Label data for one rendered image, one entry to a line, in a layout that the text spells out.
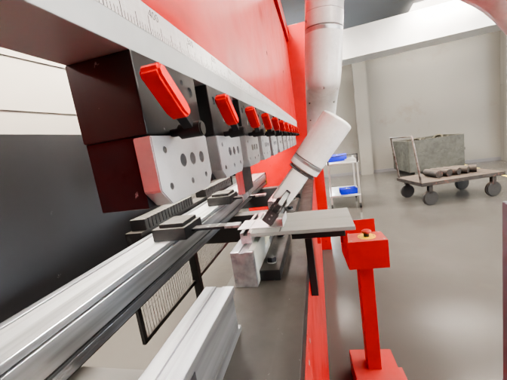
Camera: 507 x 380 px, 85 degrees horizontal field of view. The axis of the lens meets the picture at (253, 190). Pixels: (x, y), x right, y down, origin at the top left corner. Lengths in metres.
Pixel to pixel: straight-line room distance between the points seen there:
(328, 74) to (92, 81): 0.52
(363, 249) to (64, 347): 1.01
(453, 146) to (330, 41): 6.57
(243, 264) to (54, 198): 0.55
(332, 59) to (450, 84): 7.82
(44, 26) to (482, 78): 8.63
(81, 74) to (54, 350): 0.44
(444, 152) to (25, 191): 6.95
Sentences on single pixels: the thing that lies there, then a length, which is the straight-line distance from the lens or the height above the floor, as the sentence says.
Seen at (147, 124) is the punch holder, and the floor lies 1.27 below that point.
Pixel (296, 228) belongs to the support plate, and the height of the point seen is 1.00.
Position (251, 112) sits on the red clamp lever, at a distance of 0.66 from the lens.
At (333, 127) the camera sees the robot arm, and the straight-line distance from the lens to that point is 0.71.
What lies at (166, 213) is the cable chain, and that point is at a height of 1.02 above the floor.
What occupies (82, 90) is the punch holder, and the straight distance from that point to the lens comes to 0.36.
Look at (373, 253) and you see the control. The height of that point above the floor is 0.72.
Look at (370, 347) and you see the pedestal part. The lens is 1.56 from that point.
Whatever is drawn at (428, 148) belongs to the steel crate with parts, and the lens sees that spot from 7.00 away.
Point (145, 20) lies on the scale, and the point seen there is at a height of 1.38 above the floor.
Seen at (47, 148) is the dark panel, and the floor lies 1.30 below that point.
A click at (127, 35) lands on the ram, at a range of 0.34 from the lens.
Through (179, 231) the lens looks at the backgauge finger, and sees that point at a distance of 0.84.
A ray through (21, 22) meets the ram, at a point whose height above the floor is 1.34.
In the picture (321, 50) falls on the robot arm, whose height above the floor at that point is 1.42.
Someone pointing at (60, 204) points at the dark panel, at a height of 1.14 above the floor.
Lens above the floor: 1.23
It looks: 9 degrees down
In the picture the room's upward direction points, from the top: 9 degrees counter-clockwise
